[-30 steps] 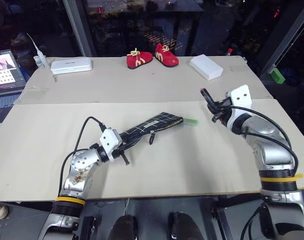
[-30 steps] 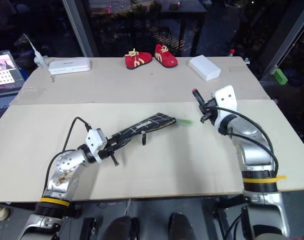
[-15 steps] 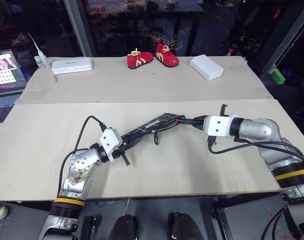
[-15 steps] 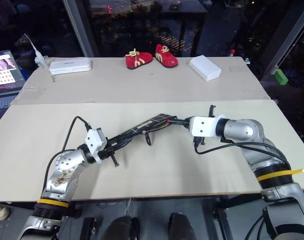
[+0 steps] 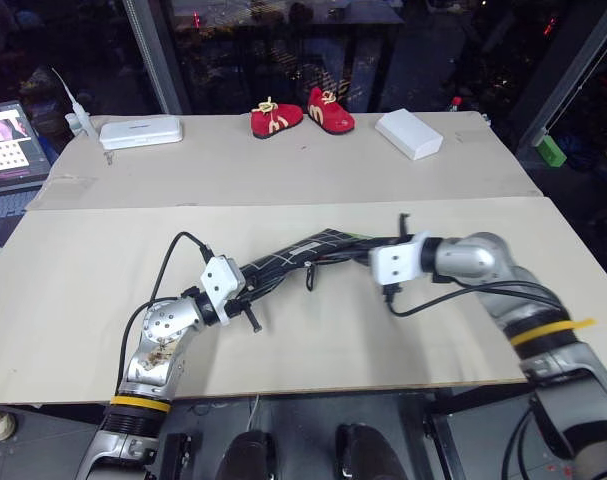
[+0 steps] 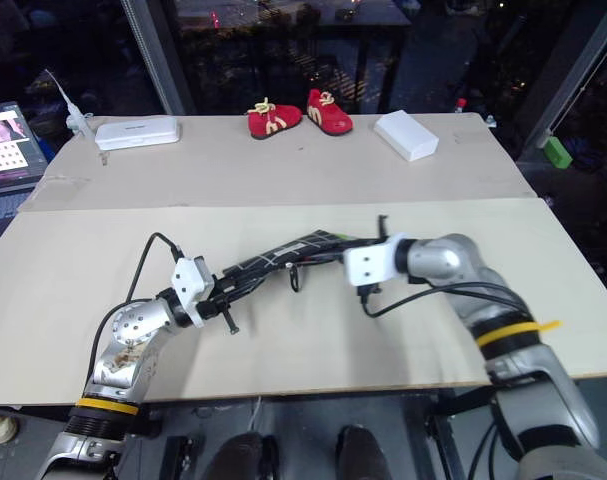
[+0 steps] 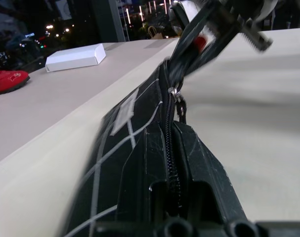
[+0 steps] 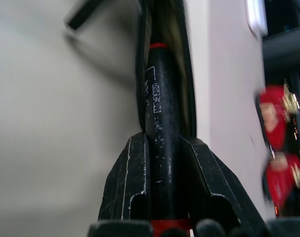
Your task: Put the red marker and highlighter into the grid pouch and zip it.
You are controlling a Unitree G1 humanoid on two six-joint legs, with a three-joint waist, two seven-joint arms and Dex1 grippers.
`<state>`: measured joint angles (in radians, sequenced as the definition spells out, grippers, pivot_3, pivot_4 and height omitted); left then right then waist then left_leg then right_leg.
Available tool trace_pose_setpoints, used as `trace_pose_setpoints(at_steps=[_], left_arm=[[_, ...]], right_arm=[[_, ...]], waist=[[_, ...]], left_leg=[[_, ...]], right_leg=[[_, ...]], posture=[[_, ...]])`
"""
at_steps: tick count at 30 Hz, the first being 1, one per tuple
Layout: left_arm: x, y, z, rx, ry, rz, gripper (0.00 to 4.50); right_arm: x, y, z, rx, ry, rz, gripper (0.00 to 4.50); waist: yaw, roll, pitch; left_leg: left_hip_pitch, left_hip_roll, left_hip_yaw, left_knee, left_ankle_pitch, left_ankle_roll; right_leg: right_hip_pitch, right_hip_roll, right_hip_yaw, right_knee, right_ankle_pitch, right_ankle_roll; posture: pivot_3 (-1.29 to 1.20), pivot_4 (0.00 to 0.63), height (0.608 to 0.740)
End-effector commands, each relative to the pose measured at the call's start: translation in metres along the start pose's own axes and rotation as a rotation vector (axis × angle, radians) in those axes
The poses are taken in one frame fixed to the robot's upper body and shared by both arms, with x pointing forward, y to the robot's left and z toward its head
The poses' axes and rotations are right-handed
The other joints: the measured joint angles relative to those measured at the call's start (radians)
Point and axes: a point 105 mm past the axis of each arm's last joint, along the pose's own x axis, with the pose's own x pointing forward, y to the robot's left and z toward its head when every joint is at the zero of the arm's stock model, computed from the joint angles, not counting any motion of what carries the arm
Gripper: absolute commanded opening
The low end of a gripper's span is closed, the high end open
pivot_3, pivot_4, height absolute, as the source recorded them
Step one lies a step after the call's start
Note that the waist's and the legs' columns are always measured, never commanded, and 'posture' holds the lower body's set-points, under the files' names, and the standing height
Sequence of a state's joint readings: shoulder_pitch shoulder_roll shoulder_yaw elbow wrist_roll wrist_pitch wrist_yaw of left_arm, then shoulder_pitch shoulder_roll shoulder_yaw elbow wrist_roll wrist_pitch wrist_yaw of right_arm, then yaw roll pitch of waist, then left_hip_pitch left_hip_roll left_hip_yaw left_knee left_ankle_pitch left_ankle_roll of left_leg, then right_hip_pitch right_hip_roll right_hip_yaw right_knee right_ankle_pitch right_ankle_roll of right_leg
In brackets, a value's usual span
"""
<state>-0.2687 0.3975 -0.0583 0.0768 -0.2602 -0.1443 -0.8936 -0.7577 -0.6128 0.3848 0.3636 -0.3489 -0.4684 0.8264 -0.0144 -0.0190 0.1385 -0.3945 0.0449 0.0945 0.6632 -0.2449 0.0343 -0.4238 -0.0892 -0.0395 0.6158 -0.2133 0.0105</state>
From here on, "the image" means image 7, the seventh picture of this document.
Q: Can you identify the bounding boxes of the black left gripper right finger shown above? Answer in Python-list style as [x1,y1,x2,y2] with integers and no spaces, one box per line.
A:
[172,120,250,223]

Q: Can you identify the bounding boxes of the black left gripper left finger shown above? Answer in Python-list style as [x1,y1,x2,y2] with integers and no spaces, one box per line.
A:
[116,122,171,224]

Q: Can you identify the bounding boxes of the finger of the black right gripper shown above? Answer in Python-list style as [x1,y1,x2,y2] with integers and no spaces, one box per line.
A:
[168,0,226,78]
[183,31,231,79]

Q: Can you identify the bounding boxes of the black grid pouch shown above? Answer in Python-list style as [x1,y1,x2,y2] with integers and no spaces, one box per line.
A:
[62,58,190,237]

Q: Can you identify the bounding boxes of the wooden chair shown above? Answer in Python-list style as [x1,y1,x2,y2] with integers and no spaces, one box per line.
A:
[146,24,164,40]

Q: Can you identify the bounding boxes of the cream table cloth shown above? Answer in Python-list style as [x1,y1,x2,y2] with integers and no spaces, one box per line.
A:
[0,27,300,237]

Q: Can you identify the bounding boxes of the dark window pillar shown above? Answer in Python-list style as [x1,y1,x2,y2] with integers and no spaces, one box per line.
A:
[91,0,126,43]

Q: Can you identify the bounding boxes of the white cardboard box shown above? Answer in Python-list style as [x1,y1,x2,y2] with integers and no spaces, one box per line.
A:
[45,43,107,73]

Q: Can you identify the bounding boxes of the red shoe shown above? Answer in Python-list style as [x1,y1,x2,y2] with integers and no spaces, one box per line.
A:
[0,69,31,96]

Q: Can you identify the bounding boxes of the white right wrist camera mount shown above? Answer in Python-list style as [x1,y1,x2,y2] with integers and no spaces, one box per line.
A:
[168,0,211,35]

